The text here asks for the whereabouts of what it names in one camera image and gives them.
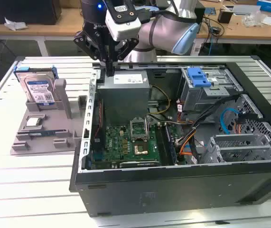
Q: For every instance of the black tower computer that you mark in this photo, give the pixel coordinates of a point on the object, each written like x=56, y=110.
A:
x=200, y=14

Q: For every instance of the large black box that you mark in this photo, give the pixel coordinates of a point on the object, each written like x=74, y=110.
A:
x=19, y=12

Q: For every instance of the grey parts rack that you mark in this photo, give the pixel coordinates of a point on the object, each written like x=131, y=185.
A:
x=49, y=118

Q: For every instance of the crumpled white paper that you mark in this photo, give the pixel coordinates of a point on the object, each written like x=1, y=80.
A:
x=14, y=25

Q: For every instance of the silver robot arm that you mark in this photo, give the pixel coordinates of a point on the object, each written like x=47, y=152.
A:
x=163, y=31

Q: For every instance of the installed RAM stick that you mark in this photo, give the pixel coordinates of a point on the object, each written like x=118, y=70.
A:
x=171, y=145

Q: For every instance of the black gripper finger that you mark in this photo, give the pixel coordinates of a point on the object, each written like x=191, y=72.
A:
x=127, y=47
x=87, y=42

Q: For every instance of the hard disk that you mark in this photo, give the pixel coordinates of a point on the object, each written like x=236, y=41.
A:
x=39, y=89

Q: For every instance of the grey optical drive cage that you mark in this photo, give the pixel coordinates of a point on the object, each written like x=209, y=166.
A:
x=197, y=97

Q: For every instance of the grey power supply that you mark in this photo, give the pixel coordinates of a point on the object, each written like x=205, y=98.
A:
x=123, y=99

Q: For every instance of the black graphics card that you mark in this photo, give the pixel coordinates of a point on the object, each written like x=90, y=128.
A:
x=140, y=164

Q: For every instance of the small black box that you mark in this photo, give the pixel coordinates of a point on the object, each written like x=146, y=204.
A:
x=225, y=16

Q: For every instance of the black RAM slot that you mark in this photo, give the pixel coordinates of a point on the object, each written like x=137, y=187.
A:
x=161, y=147

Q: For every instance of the green motherboard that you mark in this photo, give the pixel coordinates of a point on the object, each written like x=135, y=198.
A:
x=118, y=142

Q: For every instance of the black power connector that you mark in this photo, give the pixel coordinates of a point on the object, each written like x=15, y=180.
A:
x=249, y=116

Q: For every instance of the blue RAM stick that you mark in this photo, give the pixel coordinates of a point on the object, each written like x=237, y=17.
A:
x=45, y=133

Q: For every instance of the clear plastic bags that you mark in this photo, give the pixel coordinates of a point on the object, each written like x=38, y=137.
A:
x=251, y=19

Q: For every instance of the wooden workbench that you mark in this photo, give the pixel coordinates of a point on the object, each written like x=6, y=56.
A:
x=66, y=26

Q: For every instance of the blue drive latch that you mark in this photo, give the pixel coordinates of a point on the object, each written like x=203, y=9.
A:
x=198, y=77

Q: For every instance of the silver CPU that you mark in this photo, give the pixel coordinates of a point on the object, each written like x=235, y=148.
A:
x=33, y=121

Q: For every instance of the CPU socket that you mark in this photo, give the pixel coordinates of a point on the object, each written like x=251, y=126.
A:
x=140, y=149

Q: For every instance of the black PC case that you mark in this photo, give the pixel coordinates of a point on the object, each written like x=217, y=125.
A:
x=173, y=190

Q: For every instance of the small black adapter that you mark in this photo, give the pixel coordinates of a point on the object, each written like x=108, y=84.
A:
x=215, y=30

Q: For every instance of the flat grey device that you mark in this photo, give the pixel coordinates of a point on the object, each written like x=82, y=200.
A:
x=246, y=9

